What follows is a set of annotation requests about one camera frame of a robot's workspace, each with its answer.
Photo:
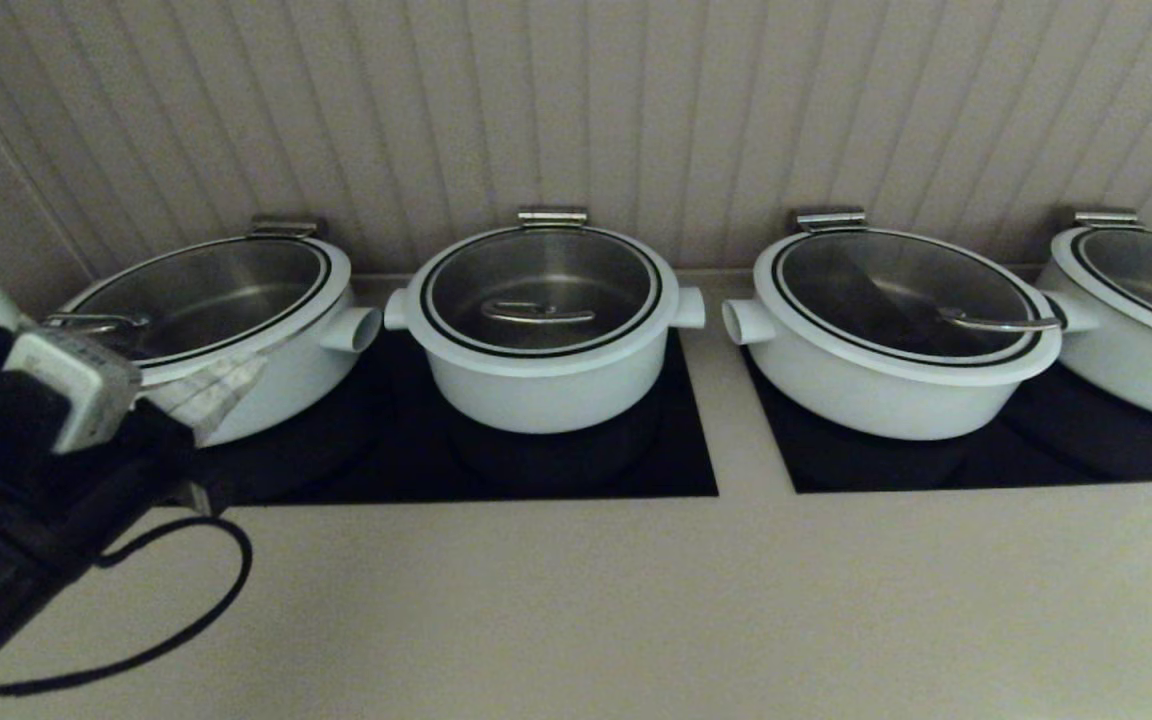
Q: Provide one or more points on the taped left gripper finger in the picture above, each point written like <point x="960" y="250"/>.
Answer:
<point x="216" y="412"/>
<point x="211" y="380"/>

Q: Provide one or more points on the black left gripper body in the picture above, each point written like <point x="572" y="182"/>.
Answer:
<point x="86" y="490"/>

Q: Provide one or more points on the white pot with steel rim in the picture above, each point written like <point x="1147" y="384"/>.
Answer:
<point x="546" y="400"/>

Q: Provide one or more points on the black left induction plate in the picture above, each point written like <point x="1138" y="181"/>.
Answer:
<point x="576" y="465"/>

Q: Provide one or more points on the black induction plate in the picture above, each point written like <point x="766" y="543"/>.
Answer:
<point x="576" y="465"/>
<point x="1036" y="455"/>

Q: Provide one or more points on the black right induction plate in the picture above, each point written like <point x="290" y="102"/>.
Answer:
<point x="1036" y="455"/>

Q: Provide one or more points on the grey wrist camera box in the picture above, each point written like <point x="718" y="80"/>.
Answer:
<point x="71" y="385"/>

